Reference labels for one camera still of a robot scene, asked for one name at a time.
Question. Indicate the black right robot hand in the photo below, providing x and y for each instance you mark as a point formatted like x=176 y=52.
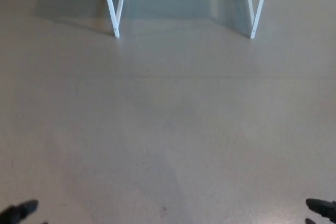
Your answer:
x=325 y=209

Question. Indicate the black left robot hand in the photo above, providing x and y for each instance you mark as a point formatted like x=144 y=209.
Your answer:
x=15 y=212

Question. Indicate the white desk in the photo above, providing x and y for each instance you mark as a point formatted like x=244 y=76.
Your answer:
x=112 y=11

